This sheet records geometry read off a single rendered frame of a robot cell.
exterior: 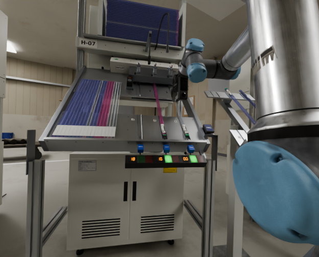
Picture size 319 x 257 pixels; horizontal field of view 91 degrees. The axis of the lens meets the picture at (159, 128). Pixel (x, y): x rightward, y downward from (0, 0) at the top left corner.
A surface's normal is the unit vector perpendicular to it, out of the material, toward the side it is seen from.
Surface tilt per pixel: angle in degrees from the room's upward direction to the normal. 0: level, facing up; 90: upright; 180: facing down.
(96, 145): 133
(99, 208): 90
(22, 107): 90
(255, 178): 98
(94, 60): 90
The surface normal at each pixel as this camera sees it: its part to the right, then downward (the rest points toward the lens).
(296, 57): -0.37, -0.17
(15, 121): 0.51, 0.02
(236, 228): 0.20, 0.01
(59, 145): 0.11, 0.69
